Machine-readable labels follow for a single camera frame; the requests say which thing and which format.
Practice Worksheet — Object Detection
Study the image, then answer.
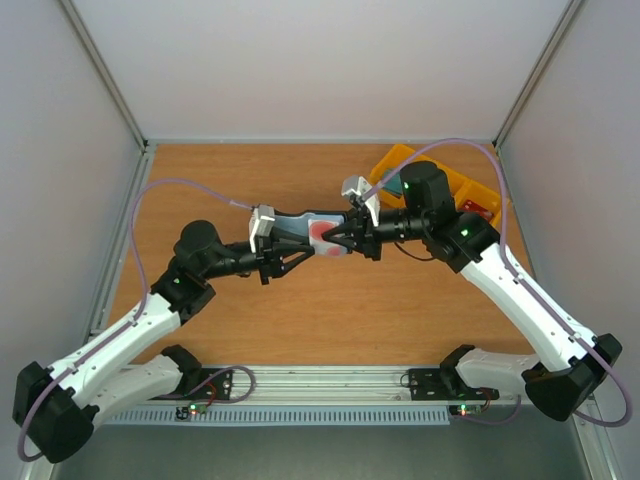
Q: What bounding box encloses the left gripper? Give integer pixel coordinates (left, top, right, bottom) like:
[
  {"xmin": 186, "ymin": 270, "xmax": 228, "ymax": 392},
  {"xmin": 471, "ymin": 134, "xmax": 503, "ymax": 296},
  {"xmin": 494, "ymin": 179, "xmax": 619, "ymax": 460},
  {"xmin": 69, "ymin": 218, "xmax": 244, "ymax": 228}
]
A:
[{"xmin": 203, "ymin": 226, "xmax": 316, "ymax": 285}]

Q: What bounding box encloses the black card holder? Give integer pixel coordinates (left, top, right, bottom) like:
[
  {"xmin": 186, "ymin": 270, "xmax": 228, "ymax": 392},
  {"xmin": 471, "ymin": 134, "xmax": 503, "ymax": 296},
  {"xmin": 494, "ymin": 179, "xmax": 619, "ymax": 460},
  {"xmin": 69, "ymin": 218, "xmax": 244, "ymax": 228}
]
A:
[{"xmin": 274, "ymin": 210, "xmax": 348, "ymax": 257}]

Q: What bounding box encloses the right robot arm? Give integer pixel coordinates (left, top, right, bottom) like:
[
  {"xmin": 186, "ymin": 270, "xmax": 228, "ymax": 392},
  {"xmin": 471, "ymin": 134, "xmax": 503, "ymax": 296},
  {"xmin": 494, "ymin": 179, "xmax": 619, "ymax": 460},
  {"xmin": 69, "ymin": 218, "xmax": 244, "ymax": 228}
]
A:
[{"xmin": 323, "ymin": 161, "xmax": 622, "ymax": 421}]

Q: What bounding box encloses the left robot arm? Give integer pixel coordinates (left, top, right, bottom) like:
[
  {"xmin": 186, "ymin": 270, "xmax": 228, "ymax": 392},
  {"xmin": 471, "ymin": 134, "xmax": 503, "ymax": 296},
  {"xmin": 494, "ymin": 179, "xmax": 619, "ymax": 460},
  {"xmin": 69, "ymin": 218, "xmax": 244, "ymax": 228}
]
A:
[{"xmin": 12, "ymin": 214, "xmax": 316, "ymax": 463}]

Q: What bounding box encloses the green card stack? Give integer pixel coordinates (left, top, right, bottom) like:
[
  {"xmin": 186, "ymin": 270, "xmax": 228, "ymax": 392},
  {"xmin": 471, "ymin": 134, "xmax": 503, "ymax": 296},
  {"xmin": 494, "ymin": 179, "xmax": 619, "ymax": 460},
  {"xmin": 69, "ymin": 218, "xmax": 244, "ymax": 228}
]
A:
[{"xmin": 382, "ymin": 169, "xmax": 403, "ymax": 198}]

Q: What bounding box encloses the red card stack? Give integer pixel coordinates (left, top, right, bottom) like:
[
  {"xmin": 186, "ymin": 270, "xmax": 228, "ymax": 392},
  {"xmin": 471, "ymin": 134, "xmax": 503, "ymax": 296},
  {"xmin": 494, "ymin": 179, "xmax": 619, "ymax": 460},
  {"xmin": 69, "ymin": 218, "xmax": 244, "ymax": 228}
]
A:
[{"xmin": 462, "ymin": 199, "xmax": 495, "ymax": 222}]

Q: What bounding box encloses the yellow bin with circle cards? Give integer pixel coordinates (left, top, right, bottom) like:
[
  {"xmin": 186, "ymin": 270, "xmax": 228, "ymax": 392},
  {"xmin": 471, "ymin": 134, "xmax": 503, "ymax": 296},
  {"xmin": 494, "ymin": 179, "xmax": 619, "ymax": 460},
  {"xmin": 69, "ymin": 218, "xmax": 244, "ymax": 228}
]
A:
[{"xmin": 434, "ymin": 161, "xmax": 472, "ymax": 204}]

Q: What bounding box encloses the yellow bin with red cards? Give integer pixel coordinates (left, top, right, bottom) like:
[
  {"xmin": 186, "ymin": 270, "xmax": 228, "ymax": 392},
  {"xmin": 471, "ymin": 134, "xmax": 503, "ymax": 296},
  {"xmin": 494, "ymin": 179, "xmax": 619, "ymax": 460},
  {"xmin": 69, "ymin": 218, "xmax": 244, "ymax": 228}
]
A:
[{"xmin": 455, "ymin": 180, "xmax": 503, "ymax": 229}]

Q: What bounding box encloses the left circuit board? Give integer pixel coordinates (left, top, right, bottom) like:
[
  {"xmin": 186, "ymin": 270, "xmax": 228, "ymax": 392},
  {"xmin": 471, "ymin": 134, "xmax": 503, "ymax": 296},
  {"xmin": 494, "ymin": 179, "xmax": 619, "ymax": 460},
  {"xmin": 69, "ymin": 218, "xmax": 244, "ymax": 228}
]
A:
[{"xmin": 175, "ymin": 403, "xmax": 208, "ymax": 421}]

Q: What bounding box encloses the circuit board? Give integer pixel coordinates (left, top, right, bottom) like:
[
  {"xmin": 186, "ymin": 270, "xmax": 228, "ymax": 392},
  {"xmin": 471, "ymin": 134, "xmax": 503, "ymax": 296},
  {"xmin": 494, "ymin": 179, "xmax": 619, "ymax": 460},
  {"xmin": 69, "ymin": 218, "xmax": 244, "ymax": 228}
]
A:
[
  {"xmin": 449, "ymin": 403, "xmax": 485, "ymax": 417},
  {"xmin": 175, "ymin": 403, "xmax": 208, "ymax": 421}
]

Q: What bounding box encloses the right circuit board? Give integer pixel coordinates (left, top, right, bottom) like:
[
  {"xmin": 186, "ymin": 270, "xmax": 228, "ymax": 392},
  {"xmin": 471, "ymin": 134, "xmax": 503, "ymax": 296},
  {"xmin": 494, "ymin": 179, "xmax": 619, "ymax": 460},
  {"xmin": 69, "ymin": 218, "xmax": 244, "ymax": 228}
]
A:
[{"xmin": 449, "ymin": 403, "xmax": 485, "ymax": 417}]

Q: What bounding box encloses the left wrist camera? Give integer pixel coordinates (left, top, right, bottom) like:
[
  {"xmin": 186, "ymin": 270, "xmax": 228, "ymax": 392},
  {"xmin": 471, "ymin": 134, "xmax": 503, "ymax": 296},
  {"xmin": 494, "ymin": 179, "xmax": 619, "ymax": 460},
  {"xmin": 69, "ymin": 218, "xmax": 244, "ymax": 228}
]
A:
[{"xmin": 249, "ymin": 204, "xmax": 275, "ymax": 253}]

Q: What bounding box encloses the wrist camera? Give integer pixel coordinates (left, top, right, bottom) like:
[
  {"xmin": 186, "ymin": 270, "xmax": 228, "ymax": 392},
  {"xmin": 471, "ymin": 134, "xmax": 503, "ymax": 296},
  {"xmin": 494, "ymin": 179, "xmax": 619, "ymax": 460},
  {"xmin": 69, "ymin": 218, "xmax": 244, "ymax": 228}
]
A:
[
  {"xmin": 249, "ymin": 204, "xmax": 275, "ymax": 253},
  {"xmin": 341, "ymin": 175, "xmax": 380, "ymax": 227}
]

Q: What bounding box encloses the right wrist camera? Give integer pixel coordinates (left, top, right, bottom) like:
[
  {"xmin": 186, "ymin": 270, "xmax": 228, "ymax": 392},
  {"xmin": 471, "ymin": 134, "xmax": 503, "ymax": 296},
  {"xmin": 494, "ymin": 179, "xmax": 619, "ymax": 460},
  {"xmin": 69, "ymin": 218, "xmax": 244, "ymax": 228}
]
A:
[{"xmin": 341, "ymin": 175, "xmax": 380, "ymax": 227}]

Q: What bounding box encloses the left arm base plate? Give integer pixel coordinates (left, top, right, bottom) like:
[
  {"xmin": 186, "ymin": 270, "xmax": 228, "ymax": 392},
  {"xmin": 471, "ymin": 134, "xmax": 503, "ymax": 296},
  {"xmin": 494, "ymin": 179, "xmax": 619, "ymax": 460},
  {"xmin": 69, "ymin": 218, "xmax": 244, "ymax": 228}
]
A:
[{"xmin": 154, "ymin": 368, "xmax": 233, "ymax": 402}]

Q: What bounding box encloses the front aluminium rail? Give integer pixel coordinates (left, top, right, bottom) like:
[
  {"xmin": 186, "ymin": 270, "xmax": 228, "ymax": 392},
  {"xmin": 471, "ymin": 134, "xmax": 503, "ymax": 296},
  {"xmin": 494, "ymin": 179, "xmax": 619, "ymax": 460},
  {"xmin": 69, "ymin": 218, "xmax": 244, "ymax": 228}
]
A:
[{"xmin": 44, "ymin": 363, "xmax": 596, "ymax": 406}]

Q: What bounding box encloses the aluminium rail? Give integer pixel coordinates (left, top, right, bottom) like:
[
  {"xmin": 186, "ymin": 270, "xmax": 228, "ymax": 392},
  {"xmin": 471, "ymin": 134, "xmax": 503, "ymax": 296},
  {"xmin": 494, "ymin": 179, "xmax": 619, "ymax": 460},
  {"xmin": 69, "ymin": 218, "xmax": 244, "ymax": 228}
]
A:
[
  {"xmin": 82, "ymin": 141, "xmax": 157, "ymax": 344},
  {"xmin": 44, "ymin": 363, "xmax": 596, "ymax": 406}
]

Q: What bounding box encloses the grey slotted cable duct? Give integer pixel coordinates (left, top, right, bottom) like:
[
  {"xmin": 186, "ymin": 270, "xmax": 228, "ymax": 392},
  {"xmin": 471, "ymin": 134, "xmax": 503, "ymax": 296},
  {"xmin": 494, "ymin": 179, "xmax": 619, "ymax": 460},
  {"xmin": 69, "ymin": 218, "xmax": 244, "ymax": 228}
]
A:
[{"xmin": 107, "ymin": 405, "xmax": 450, "ymax": 428}]

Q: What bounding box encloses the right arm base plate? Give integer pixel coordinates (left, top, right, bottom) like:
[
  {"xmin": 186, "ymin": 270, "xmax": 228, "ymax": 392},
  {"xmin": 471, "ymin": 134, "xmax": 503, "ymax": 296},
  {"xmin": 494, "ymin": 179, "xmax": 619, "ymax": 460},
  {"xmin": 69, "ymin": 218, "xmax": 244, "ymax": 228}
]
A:
[{"xmin": 402, "ymin": 368, "xmax": 500, "ymax": 402}]

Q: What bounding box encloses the left aluminium rail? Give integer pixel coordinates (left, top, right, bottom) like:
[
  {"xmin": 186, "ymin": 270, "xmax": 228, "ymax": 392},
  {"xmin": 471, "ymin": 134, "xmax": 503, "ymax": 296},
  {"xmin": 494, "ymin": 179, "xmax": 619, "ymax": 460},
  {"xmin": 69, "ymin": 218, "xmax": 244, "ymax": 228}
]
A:
[{"xmin": 82, "ymin": 141, "xmax": 157, "ymax": 344}]

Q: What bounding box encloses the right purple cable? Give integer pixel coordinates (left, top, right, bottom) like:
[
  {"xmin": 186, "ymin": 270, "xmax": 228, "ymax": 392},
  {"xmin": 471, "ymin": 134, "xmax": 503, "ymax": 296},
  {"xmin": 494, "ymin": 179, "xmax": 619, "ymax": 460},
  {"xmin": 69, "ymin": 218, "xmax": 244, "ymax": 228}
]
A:
[{"xmin": 361, "ymin": 137, "xmax": 632, "ymax": 428}]

